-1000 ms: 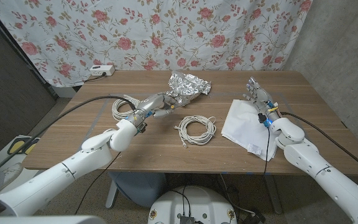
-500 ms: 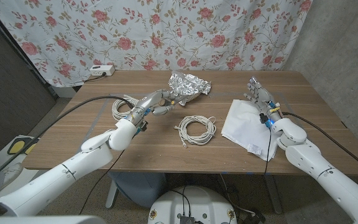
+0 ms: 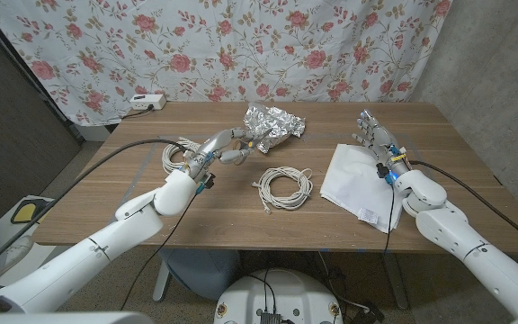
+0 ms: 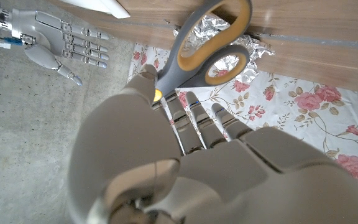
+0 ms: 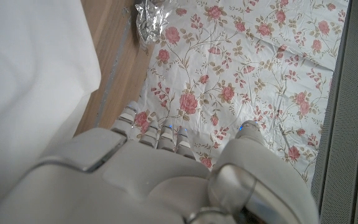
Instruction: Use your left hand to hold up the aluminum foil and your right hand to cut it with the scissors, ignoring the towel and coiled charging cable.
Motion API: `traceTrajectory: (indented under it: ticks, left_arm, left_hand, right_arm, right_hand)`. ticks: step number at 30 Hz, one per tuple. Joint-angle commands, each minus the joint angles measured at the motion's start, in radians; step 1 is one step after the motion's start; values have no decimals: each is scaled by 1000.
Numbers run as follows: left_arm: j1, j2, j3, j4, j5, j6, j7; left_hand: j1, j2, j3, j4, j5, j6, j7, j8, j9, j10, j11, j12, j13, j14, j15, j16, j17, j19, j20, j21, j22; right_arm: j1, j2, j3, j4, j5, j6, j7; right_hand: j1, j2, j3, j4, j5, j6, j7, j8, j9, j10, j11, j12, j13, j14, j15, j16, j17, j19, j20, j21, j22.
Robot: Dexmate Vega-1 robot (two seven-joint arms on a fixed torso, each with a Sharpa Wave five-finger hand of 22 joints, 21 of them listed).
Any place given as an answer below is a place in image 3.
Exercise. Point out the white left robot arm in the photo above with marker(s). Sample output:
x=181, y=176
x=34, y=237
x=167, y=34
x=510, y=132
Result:
x=83, y=261

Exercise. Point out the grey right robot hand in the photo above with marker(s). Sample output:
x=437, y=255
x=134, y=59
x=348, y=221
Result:
x=382, y=140

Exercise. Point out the grey table leg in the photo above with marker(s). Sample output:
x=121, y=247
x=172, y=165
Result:
x=396, y=283

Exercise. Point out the floral print backdrop curtain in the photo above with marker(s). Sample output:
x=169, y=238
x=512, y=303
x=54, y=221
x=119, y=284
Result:
x=241, y=54

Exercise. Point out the white table leg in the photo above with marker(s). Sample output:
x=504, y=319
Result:
x=161, y=281

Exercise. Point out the black adapter on floor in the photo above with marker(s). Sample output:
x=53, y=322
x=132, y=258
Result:
x=369, y=314

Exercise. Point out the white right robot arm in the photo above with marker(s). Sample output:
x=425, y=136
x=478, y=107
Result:
x=479, y=256

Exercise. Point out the white floor board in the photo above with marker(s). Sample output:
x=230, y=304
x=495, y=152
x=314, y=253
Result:
x=0, y=227

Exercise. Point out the white towel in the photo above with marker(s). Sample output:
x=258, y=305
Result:
x=349, y=184

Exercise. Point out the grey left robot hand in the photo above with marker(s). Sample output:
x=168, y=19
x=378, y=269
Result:
x=211, y=145

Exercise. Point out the blue grey stool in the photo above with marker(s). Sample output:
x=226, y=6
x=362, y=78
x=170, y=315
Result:
x=200, y=270

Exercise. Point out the crumpled aluminum foil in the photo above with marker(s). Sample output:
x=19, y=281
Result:
x=281, y=123

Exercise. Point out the white power strip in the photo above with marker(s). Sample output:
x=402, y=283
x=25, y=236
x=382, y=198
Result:
x=149, y=101

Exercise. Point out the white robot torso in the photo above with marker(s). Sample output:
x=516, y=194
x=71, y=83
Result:
x=286, y=292

